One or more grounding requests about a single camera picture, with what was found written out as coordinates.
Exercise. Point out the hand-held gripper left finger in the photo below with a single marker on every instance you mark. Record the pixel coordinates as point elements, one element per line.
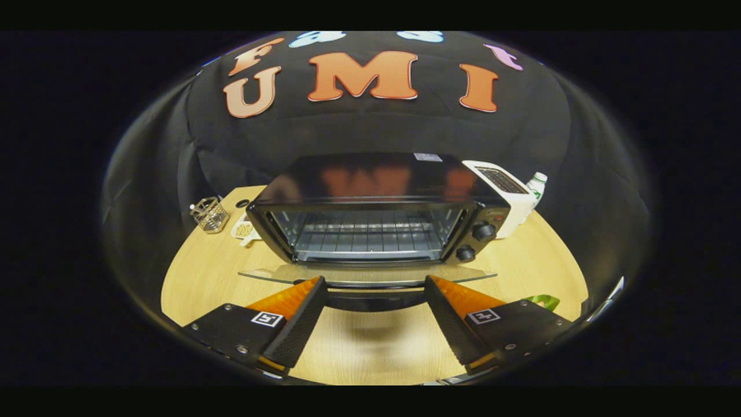
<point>301,330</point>

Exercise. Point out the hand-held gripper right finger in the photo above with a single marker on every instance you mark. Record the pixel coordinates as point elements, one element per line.
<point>448,324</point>

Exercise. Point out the lettuce sandwich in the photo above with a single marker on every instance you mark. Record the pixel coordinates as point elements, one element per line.
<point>544,301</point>

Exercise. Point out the black toaster oven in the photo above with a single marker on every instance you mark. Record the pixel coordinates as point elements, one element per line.
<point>376,179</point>

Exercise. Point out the white pop-up toaster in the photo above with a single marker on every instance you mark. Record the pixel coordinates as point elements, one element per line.
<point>521,208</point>

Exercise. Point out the small white perforated dish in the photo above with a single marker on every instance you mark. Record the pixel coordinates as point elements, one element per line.
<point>243,230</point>

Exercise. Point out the plastic bottle with green label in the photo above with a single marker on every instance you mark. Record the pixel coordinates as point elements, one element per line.
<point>538,184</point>

